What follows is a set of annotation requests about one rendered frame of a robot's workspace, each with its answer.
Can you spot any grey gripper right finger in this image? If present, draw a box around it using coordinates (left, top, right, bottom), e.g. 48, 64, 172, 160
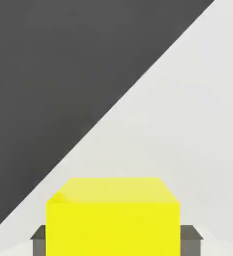
179, 224, 229, 256

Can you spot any small yellow cube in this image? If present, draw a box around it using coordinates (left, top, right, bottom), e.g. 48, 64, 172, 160
45, 176, 181, 256

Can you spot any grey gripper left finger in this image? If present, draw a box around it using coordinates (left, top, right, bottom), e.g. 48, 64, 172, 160
7, 224, 47, 256

